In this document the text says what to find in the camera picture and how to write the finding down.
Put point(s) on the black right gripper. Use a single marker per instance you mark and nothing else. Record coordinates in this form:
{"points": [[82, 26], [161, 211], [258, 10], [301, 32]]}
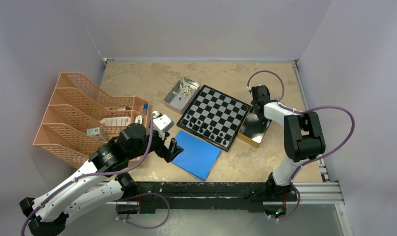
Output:
{"points": [[260, 117]]}

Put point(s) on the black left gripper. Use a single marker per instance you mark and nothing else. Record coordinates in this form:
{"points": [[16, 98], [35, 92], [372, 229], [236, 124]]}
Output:
{"points": [[163, 151]]}

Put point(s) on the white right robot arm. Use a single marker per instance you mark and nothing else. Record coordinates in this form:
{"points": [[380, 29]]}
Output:
{"points": [[303, 136]]}

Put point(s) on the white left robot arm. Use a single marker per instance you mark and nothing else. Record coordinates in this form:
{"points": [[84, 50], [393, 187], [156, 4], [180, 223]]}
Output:
{"points": [[104, 177]]}

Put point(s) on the yellow tin with black pieces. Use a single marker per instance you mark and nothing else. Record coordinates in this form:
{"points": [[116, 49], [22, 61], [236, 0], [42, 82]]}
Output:
{"points": [[253, 130]]}

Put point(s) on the black chess queen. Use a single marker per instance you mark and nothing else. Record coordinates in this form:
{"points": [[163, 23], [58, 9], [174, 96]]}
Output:
{"points": [[207, 133]]}

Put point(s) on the pink tin with white pieces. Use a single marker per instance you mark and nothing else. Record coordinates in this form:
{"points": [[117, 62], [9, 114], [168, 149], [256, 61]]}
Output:
{"points": [[176, 105]]}

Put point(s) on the white chess pieces pile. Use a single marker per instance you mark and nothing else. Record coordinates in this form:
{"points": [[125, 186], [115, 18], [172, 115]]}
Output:
{"points": [[186, 90]]}

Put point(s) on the blue mat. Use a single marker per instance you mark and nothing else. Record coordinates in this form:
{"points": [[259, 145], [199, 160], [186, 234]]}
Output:
{"points": [[198, 157]]}

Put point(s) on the black white chessboard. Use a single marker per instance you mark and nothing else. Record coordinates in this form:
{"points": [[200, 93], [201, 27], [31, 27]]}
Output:
{"points": [[217, 109]]}

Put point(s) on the peach desk organizer tray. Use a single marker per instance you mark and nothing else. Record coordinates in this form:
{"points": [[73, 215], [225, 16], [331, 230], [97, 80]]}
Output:
{"points": [[125, 115]]}

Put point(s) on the peach mesh file rack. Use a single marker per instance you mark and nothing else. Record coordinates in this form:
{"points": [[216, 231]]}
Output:
{"points": [[77, 104]]}

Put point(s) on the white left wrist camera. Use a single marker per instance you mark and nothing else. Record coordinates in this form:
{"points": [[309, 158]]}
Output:
{"points": [[161, 121]]}

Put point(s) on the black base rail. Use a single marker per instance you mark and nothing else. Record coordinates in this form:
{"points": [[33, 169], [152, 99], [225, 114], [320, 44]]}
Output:
{"points": [[254, 197]]}

